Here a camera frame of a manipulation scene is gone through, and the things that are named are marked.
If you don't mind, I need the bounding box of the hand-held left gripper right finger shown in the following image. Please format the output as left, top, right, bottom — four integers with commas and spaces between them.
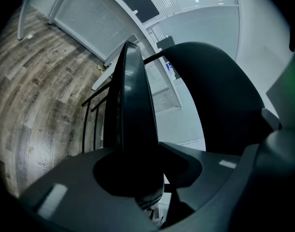
159, 141, 247, 228

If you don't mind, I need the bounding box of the black folding chair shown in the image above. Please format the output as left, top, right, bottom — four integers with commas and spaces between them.
82, 41, 282, 212

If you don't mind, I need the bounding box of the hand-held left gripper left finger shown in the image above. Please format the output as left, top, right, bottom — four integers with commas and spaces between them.
19, 146, 162, 232

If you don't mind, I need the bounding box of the long white desk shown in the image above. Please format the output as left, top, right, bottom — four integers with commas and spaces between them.
16, 0, 184, 111

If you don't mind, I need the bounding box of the long black desk divider panel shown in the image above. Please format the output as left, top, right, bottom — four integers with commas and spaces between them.
106, 0, 160, 23

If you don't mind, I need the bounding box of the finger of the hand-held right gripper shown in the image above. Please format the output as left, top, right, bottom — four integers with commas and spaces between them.
262, 108, 282, 130
258, 127, 295, 176

